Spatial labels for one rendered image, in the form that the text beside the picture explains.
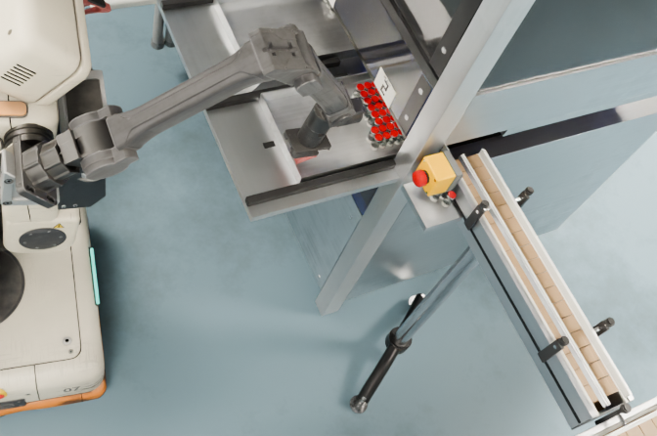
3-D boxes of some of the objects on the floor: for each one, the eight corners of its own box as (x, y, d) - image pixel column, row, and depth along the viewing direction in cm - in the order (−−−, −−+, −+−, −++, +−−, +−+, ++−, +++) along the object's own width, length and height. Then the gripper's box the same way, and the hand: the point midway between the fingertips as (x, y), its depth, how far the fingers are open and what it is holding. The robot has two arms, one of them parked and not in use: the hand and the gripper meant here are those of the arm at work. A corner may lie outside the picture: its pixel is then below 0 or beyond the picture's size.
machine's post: (330, 295, 270) (727, -373, 97) (337, 311, 268) (757, -348, 95) (314, 301, 268) (691, -376, 95) (321, 316, 265) (722, -350, 92)
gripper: (329, 109, 180) (305, 149, 191) (292, 113, 174) (270, 153, 186) (341, 133, 177) (316, 171, 189) (304, 138, 171) (281, 177, 183)
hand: (294, 160), depth 187 cm, fingers closed
